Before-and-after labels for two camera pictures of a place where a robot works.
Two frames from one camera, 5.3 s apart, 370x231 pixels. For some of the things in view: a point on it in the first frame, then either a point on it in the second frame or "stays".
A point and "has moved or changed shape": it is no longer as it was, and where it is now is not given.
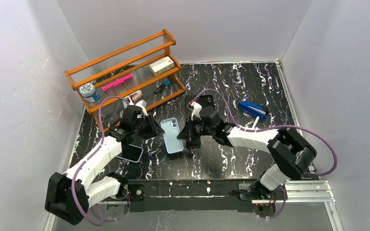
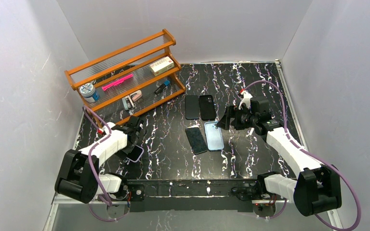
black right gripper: [193, 130] → [231, 117]
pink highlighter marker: [122, 80] stays
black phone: [195, 143] has moved or changed shape
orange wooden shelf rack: [136, 77] stays
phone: [174, 144] → [213, 136]
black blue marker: [162, 86] stays
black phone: [188, 112] stays
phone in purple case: [132, 153] stays
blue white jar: [87, 90] stays
